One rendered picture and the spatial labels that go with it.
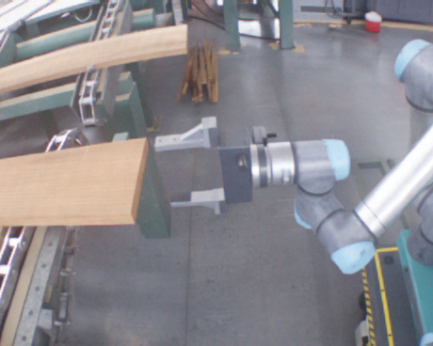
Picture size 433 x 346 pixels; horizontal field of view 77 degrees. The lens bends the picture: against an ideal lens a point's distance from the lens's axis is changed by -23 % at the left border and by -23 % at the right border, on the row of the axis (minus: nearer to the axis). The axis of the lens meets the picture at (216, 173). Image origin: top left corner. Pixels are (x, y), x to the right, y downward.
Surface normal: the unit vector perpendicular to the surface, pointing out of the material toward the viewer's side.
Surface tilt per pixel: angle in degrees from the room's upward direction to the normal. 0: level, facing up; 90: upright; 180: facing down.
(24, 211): 0
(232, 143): 0
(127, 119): 90
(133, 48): 22
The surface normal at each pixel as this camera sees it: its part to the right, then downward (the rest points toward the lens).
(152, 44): -0.09, -0.42
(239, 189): 0.02, 0.68
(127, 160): -0.10, -0.73
